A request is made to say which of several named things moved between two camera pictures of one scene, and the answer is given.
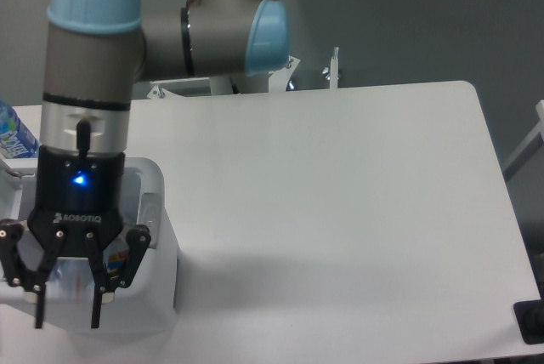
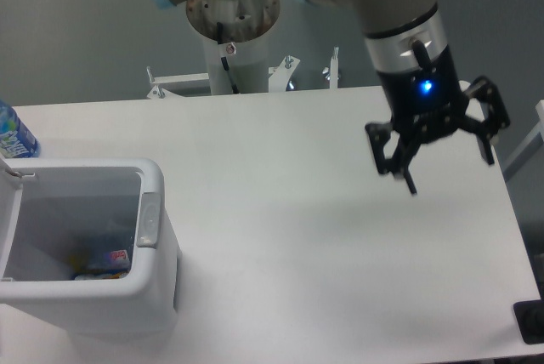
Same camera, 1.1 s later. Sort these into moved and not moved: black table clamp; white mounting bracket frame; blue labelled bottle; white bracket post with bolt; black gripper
Moved: black gripper
Not moved: white mounting bracket frame; white bracket post with bolt; black table clamp; blue labelled bottle
